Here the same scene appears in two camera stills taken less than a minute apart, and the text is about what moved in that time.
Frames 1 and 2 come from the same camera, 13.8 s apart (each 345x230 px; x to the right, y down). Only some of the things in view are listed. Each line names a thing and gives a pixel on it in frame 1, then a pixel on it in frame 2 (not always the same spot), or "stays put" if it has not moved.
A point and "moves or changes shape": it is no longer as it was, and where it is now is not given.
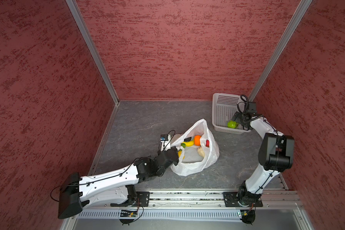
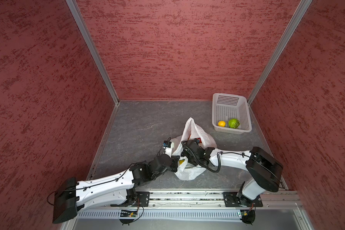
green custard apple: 232,124 stays put
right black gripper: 237,117 -> 184,153
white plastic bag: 192,162 moves or changes shape
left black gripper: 174,148 stays put
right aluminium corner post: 300,10 stays put
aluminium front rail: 205,200 stays put
